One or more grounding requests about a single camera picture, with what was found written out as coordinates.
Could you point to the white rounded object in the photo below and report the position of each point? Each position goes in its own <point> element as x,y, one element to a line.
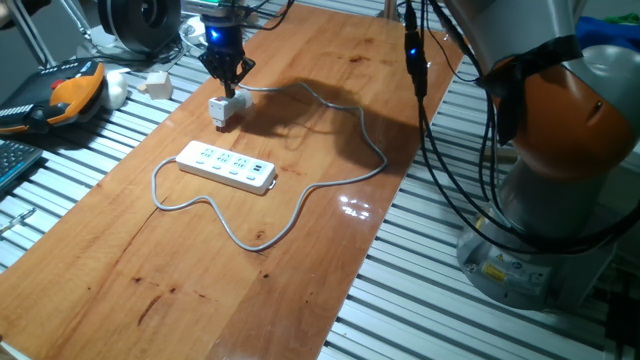
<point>116,90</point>

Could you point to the white round adapter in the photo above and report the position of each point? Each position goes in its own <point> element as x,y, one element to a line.
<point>192,32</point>

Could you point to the blue plastic bag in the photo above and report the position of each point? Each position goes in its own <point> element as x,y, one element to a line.
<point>605,35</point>

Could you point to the thin metal rod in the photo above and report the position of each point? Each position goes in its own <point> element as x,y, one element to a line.
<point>75,22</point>

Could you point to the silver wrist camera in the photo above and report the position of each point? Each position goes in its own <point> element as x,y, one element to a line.
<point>200,9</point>

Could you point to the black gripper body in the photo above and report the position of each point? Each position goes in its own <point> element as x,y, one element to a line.
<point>222,37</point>

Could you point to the white power strip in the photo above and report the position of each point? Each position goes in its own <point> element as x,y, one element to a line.
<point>220,165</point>

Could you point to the small white block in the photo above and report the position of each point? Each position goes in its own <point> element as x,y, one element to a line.
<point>159,86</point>

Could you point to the orange and black teach pendant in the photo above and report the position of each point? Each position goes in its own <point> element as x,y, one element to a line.
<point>75,95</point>

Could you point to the black keyboard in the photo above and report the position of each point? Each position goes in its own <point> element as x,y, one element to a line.
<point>15,160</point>

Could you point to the brown wooden board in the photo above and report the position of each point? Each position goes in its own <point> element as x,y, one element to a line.
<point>200,300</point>

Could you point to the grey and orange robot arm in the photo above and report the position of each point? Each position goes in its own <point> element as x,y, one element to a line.
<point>550,225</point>

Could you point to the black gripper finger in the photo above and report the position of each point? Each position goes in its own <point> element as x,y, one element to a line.
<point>215,67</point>
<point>244,66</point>

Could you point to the black round spool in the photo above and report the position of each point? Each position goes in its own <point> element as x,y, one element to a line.
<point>140,25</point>

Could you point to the grey metal stand bar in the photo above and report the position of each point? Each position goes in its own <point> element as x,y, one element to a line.
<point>32,35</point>

